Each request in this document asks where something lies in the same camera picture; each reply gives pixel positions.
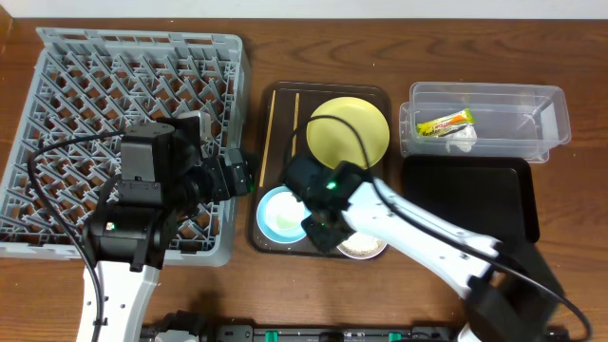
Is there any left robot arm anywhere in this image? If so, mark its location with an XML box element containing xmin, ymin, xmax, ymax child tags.
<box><xmin>77</xmin><ymin>116</ymin><xmax>259</xmax><ymax>341</ymax></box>

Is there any yellow plate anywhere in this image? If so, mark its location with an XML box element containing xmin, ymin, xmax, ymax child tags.
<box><xmin>307</xmin><ymin>97</ymin><xmax>390</xmax><ymax>168</ymax></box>

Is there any dark brown serving tray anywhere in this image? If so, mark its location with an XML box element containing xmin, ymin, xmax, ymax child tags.
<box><xmin>246</xmin><ymin>82</ymin><xmax>391</xmax><ymax>257</ymax></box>

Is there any black tray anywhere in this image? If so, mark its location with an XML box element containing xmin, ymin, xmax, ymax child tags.
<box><xmin>402</xmin><ymin>155</ymin><xmax>541</xmax><ymax>243</ymax></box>

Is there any light blue bowl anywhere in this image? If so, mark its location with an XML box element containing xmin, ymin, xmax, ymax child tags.
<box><xmin>256</xmin><ymin>186</ymin><xmax>311</xmax><ymax>244</ymax></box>

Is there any yellow snack wrapper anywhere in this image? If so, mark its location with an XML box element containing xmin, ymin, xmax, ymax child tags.
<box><xmin>416</xmin><ymin>108</ymin><xmax>475</xmax><ymax>137</ymax></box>

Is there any wooden chopstick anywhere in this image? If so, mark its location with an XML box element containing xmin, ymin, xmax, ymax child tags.
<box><xmin>259</xmin><ymin>90</ymin><xmax>276</xmax><ymax>188</ymax></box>
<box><xmin>291</xmin><ymin>92</ymin><xmax>300</xmax><ymax>157</ymax></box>

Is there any grey plastic dish rack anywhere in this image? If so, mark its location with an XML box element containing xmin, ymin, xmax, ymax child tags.
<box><xmin>1</xmin><ymin>28</ymin><xmax>251</xmax><ymax>260</ymax></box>

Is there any white tissue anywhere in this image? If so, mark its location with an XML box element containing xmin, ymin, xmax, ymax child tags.
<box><xmin>446</xmin><ymin>124</ymin><xmax>477</xmax><ymax>153</ymax></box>

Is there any white paper cup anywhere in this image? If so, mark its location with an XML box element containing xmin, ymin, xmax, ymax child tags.
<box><xmin>266</xmin><ymin>191</ymin><xmax>306</xmax><ymax>232</ymax></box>

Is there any clear plastic bin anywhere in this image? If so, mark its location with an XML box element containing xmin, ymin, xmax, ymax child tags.
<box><xmin>399</xmin><ymin>82</ymin><xmax>572</xmax><ymax>162</ymax></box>

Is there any white bowl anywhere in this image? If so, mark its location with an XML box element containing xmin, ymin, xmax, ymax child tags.
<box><xmin>337</xmin><ymin>233</ymin><xmax>387</xmax><ymax>260</ymax></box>

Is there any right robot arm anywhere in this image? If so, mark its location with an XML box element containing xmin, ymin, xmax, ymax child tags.
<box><xmin>280</xmin><ymin>156</ymin><xmax>564</xmax><ymax>341</ymax></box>

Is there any left wooden chopstick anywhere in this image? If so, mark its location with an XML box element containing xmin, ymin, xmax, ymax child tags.
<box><xmin>259</xmin><ymin>90</ymin><xmax>276</xmax><ymax>188</ymax></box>

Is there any right wooden chopstick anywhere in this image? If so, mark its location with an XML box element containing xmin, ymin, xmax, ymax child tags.
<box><xmin>291</xmin><ymin>92</ymin><xmax>300</xmax><ymax>157</ymax></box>

